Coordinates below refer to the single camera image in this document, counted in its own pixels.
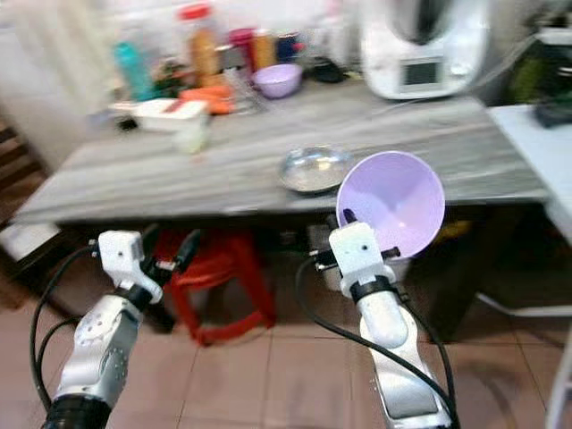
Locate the large purple plastic bowl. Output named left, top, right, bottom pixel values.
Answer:
left=335, top=149, right=447, bottom=261

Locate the shiny metal bowl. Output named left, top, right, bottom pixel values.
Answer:
left=278, top=145, right=355, bottom=196

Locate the red plastic stool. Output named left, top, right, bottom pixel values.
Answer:
left=156, top=227, right=279, bottom=347

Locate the pale glass cup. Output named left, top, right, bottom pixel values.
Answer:
left=177, top=118, right=212, bottom=156

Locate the white flat container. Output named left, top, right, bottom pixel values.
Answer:
left=133, top=97, right=212, bottom=135

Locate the brown wooden chair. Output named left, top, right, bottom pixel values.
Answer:
left=0, top=125, right=47, bottom=226

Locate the orange plastic item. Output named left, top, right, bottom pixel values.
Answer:
left=179, top=84, right=234, bottom=116

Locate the black low object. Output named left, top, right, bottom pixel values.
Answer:
left=307, top=55, right=349, bottom=85

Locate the small purple bowl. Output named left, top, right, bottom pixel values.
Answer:
left=251, top=62, right=304, bottom=100

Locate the teal bottle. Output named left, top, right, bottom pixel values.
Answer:
left=114, top=39, right=154, bottom=103

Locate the white kitchen appliance with screen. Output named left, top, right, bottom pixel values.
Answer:
left=358, top=0, right=493, bottom=101

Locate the dark blue can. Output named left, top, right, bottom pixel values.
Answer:
left=275, top=30, right=301, bottom=64

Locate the orange jar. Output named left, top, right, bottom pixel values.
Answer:
left=252, top=29, right=277, bottom=72

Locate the tall jar with red lid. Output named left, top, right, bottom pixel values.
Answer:
left=176, top=2, right=221, bottom=89

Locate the white side table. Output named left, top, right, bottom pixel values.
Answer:
left=486, top=104, right=572, bottom=244

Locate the magenta jar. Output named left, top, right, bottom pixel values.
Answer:
left=227, top=27, right=257, bottom=70

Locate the black item on side table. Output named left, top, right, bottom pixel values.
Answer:
left=534, top=93, right=572, bottom=130

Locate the green plant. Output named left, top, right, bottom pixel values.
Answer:
left=508, top=39, right=572, bottom=105

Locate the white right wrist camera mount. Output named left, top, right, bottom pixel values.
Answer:
left=328, top=221, right=393, bottom=294

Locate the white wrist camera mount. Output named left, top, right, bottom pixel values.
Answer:
left=328, top=221, right=393, bottom=294
left=97, top=230, right=159, bottom=303

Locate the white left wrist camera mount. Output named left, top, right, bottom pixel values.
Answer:
left=97, top=230, right=159, bottom=303

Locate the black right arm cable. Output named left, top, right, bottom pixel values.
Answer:
left=294, top=254, right=462, bottom=429

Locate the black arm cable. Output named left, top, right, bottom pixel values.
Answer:
left=29, top=245, right=101, bottom=414
left=294, top=254, right=462, bottom=429

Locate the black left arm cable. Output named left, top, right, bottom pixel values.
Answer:
left=29, top=245, right=101, bottom=414

